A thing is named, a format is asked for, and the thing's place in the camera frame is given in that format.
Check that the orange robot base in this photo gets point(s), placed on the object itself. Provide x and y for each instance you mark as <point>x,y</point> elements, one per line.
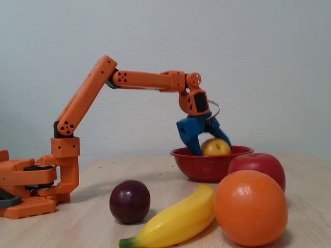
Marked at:
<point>26,209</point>

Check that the red toy apple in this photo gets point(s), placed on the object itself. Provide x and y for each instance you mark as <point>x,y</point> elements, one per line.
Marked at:
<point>258,165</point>

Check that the dark grey table clamp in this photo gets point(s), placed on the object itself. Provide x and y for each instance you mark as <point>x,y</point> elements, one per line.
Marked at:
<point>11,201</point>

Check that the yellow toy banana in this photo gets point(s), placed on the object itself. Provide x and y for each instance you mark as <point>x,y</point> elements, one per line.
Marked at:
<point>175,222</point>

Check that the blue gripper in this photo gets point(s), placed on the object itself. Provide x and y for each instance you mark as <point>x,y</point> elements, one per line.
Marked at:
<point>191,128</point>

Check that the yellow orange toy peach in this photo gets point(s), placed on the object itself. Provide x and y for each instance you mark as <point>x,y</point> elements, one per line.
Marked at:
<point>216,147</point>

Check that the red speckled enamel bowl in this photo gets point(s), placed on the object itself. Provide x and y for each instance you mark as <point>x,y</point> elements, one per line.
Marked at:
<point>204,168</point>

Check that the dark purple toy plum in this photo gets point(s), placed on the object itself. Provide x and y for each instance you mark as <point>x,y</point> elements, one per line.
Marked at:
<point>129,201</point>

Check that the orange toy orange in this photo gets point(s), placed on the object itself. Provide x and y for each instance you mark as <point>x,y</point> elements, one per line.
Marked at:
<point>250,206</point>

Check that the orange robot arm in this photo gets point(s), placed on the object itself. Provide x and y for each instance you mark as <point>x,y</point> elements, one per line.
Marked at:
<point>85,95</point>

